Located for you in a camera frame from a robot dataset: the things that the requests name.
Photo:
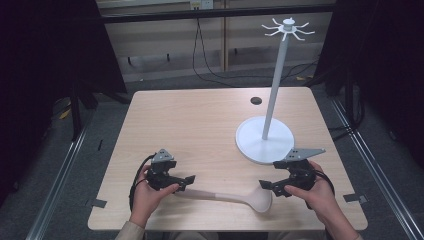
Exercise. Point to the beige ladle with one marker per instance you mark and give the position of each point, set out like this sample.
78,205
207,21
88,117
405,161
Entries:
256,200

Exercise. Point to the white power outlet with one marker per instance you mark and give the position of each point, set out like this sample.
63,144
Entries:
201,4

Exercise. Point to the yellow floor tape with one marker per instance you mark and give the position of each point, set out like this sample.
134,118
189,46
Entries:
304,78
65,113

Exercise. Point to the grey tape piece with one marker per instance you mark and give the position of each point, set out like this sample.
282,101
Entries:
355,198
97,203

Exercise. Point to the black metal stand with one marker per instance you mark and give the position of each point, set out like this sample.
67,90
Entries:
77,113

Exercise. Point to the black horizontal bar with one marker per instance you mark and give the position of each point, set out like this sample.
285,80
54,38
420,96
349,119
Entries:
216,13

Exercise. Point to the person's right hand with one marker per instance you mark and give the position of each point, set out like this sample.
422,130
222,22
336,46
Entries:
320,200

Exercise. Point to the wooden post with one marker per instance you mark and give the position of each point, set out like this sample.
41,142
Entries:
225,40

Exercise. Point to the person's left hand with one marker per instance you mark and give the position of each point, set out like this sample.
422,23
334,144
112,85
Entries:
146,201

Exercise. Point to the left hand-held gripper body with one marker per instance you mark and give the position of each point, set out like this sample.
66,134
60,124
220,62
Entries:
161,173

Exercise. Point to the dark curtain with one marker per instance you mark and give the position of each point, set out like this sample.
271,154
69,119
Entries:
383,66
50,66

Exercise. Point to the metal floor rail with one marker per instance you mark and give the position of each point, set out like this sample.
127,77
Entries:
380,173
58,186

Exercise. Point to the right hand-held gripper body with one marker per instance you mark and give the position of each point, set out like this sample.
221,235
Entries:
300,173

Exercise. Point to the white hook stand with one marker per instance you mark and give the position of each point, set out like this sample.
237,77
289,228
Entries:
266,140

